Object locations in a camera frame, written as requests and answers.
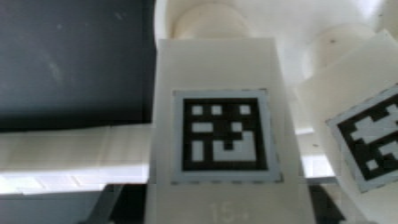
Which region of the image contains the white stool leg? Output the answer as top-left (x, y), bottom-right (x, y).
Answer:
top-left (297, 31), bottom-right (398, 224)
top-left (146, 0), bottom-right (315, 224)

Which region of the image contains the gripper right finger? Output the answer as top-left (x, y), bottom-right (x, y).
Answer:
top-left (309, 185), bottom-right (347, 224)

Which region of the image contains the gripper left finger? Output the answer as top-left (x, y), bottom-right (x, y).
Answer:
top-left (78, 184), bottom-right (148, 224)

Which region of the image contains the white U-shaped fence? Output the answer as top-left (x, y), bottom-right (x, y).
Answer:
top-left (0, 125), bottom-right (174, 195)

